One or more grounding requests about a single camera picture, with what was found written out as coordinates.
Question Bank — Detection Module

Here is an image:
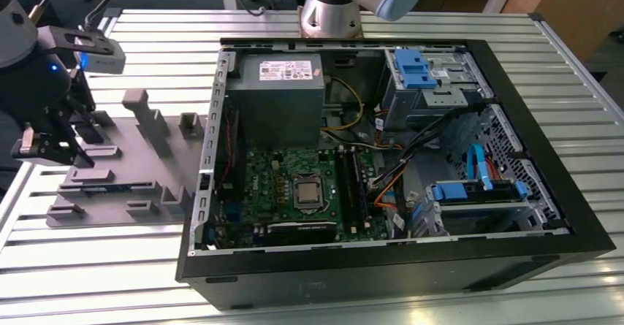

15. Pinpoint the black graphics card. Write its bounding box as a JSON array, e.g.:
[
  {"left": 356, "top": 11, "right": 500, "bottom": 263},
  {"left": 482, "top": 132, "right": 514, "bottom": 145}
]
[{"left": 253, "top": 219, "right": 339, "bottom": 246}]

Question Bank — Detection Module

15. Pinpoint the blue VGA port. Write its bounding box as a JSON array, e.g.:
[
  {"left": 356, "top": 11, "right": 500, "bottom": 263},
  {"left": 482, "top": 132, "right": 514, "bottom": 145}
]
[{"left": 226, "top": 200, "right": 244, "bottom": 226}]

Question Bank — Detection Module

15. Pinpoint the black CPU socket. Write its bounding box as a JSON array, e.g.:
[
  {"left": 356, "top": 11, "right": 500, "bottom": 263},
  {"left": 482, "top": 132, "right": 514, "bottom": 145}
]
[{"left": 290, "top": 172, "right": 329, "bottom": 215}]

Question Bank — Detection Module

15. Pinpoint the black camera bracket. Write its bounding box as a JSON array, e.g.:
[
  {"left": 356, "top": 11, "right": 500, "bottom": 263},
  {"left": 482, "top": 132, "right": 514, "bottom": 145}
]
[{"left": 37, "top": 25, "right": 117, "bottom": 54}]

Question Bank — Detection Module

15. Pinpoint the black RAM slot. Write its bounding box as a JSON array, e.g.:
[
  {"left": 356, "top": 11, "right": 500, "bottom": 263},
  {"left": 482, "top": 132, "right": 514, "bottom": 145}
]
[
  {"left": 340, "top": 147, "right": 356, "bottom": 232},
  {"left": 335, "top": 147, "right": 351, "bottom": 232},
  {"left": 345, "top": 147, "right": 361, "bottom": 231}
]

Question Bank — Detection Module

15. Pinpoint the hard disk in blue carrier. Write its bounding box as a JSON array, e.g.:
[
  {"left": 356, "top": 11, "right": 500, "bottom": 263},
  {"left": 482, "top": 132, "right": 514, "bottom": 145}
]
[{"left": 428, "top": 179, "right": 528, "bottom": 205}]

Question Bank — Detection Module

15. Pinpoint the silver CPU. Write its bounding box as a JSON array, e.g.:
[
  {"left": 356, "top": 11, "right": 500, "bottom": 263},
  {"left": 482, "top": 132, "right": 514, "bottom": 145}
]
[{"left": 296, "top": 182, "right": 323, "bottom": 203}]

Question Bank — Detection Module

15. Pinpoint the grey power supply unit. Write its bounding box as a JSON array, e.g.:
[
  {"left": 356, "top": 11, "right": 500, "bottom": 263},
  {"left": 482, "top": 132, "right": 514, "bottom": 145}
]
[{"left": 228, "top": 53, "right": 327, "bottom": 150}]

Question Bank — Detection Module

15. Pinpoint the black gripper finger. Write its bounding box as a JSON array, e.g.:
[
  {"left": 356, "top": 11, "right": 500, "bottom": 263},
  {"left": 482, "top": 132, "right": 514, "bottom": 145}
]
[
  {"left": 61, "top": 69, "right": 98, "bottom": 123},
  {"left": 10, "top": 122, "right": 97, "bottom": 169}
]

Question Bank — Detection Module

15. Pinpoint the blue drive carrier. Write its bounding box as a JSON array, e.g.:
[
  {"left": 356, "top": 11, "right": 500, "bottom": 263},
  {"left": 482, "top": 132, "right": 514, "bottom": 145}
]
[{"left": 395, "top": 49, "right": 440, "bottom": 89}]

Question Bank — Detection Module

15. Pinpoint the yellow power wire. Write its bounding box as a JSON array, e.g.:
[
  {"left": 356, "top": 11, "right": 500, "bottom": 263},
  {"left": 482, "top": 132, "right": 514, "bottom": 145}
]
[{"left": 320, "top": 76, "right": 367, "bottom": 133}]

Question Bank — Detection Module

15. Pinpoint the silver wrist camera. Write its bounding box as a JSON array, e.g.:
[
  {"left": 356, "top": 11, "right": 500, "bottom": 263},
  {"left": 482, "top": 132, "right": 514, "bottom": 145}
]
[{"left": 81, "top": 39, "right": 127, "bottom": 76}]

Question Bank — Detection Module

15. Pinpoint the black cable bundle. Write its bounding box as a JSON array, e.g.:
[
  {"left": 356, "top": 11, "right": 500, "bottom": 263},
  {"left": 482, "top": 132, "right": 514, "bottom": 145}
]
[{"left": 375, "top": 104, "right": 490, "bottom": 194}]

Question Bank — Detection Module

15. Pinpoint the grey parts rack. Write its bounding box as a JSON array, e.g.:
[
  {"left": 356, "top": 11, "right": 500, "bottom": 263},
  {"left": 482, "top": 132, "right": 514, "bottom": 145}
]
[{"left": 46, "top": 89, "right": 209, "bottom": 228}]

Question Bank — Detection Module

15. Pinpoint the black PC case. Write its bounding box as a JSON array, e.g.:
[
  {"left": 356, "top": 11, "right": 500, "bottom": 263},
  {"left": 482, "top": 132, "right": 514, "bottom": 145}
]
[{"left": 174, "top": 37, "right": 616, "bottom": 310}]

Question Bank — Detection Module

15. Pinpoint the blue SATA wire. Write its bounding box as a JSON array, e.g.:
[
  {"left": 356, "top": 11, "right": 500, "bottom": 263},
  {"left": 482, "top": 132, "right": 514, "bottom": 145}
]
[{"left": 465, "top": 142, "right": 495, "bottom": 191}]

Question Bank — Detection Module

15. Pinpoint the blue RAM stick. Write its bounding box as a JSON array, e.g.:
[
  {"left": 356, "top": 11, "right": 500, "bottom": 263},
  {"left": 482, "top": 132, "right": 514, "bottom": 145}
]
[
  {"left": 351, "top": 148, "right": 371, "bottom": 229},
  {"left": 61, "top": 183, "right": 153, "bottom": 194}
]

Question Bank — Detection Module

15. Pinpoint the grey metal disk bay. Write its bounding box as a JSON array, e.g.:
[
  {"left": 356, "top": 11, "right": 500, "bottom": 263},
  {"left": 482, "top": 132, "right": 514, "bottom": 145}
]
[{"left": 409, "top": 193, "right": 572, "bottom": 238}]

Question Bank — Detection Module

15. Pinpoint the orange SATA wire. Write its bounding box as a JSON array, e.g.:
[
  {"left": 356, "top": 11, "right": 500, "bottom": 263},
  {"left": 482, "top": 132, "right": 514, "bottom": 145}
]
[{"left": 373, "top": 169, "right": 409, "bottom": 209}]

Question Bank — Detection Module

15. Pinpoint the metal socket cover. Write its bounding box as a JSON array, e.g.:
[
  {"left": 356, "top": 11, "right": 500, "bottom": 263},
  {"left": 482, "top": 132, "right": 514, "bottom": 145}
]
[{"left": 290, "top": 178, "right": 327, "bottom": 209}]

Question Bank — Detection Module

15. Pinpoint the green Dell motherboard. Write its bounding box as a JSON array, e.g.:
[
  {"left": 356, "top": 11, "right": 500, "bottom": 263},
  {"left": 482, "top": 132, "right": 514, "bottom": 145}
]
[{"left": 217, "top": 146, "right": 392, "bottom": 248}]

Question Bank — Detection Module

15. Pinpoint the wooden cabinet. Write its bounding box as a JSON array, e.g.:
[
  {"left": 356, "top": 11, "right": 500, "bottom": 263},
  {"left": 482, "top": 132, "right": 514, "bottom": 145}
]
[{"left": 504, "top": 0, "right": 624, "bottom": 70}]

